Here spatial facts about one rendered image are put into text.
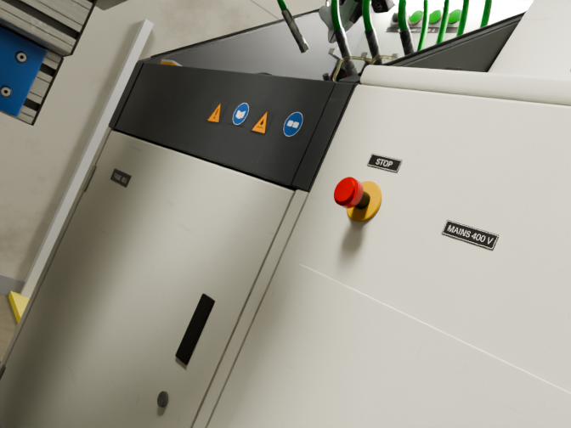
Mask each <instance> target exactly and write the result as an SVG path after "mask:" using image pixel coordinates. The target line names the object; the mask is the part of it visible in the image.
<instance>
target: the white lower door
mask: <svg viewBox="0 0 571 428"><path fill-rule="evenodd" d="M82 190H83V191H84V192H83V194H82V197H81V199H80V201H79V203H78V205H77V208H76V210H75V212H74V215H73V217H72V219H71V221H70V224H69V226H68V228H67V229H66V231H65V235H64V237H63V239H62V241H61V243H60V245H59V248H58V250H57V252H56V254H55V256H54V259H53V261H52V263H51V265H50V268H49V270H48V272H47V274H46V277H45V279H44V280H43V282H42V286H41V288H40V290H39V291H38V294H37V297H36V299H35V301H34V303H33V305H32V307H31V310H30V312H29V314H28V316H27V318H26V321H25V323H24V325H23V327H22V330H21V332H20V334H19V337H18V339H17V341H16V342H15V344H14V348H13V350H12V352H11V353H10V356H9V358H8V361H7V363H6V365H3V366H2V367H1V370H0V428H193V425H194V423H195V421H196V418H197V416H198V414H199V412H200V410H201V407H202V404H203V403H204V401H205V398H206V395H207V393H208V391H209V389H210V387H211V384H212V382H213V379H214V377H215V375H216V373H217V371H218V368H219V365H220V363H221V362H222V360H223V356H224V354H225V352H226V350H227V348H228V346H229V343H230V341H231V338H232V336H233V334H234V332H235V329H236V327H237V324H238V323H239V321H240V317H241V315H242V313H243V311H244V309H245V307H246V304H247V302H248V300H249V297H250V295H251V293H252V290H253V288H254V286H255V283H256V282H257V279H258V276H259V274H260V273H261V270H262V268H263V265H264V263H265V261H266V259H267V256H268V254H269V252H270V249H271V247H272V245H273V243H274V240H275V238H276V235H277V233H278V232H279V229H280V226H281V224H282V222H283V220H284V218H285V215H286V213H287V211H288V208H289V206H290V204H291V201H292V199H293V197H294V194H295V193H296V192H295V191H293V190H290V189H286V188H283V187H281V186H278V185H275V184H272V183H268V182H265V181H263V180H260V179H257V178H254V177H250V176H247V175H245V174H242V173H239V172H235V171H232V170H230V169H227V168H224V167H221V166H217V165H214V164H212V163H209V162H206V161H203V160H199V159H196V158H194V157H192V156H189V155H185V154H182V153H179V152H177V151H174V150H171V149H167V148H164V147H161V146H159V145H156V144H152V143H149V142H146V141H144V140H141V139H138V138H134V137H131V136H128V135H126V134H123V133H120V132H116V131H111V132H110V135H109V137H108V139H107V141H106V143H105V146H104V148H103V150H102V152H101V155H100V157H99V159H98V161H97V164H96V166H95V165H93V166H92V169H91V171H90V173H89V174H88V178H87V180H86V182H85V183H84V186H83V188H82Z"/></svg>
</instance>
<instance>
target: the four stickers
mask: <svg viewBox="0 0 571 428"><path fill-rule="evenodd" d="M227 103H228V102H223V101H215V102H214V104H213V107H212V110H211V112H210V114H209V116H208V118H207V121H206V122H212V123H219V122H220V120H221V117H222V115H223V112H224V110H225V107H226V105H227ZM251 107H252V104H251V103H245V102H239V103H238V104H237V106H236V108H235V112H234V114H233V116H232V118H231V120H230V123H229V124H233V125H237V126H242V127H243V125H244V123H245V120H246V118H247V115H248V113H249V111H250V108H251ZM274 113H275V111H274V110H266V109H262V108H261V109H260V110H259V112H258V114H257V118H256V120H255V121H254V123H253V126H252V129H251V131H250V132H256V133H260V134H262V135H265V133H266V132H267V130H268V128H269V124H270V122H271V121H272V119H273V116H274ZM306 116H307V113H302V112H299V111H295V110H290V112H289V114H288V116H287V118H286V120H285V123H284V125H283V127H282V128H281V130H280V135H283V136H287V137H289V138H294V139H296V137H297V135H298V133H299V131H300V128H301V126H302V124H303V122H304V120H305V118H306Z"/></svg>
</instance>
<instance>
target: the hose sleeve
mask: <svg viewBox="0 0 571 428"><path fill-rule="evenodd" d="M281 14H282V15H283V17H284V19H285V22H286V24H287V25H288V27H289V29H290V31H291V34H292V35H293V36H294V38H295V40H296V42H297V45H298V46H299V47H300V46H301V45H303V44H304V43H305V40H304V38H303V36H302V33H301V32H300V30H299V28H298V26H297V24H296V22H295V20H294V19H293V17H292V15H291V12H290V10H289V9H286V10H284V11H282V12H281Z"/></svg>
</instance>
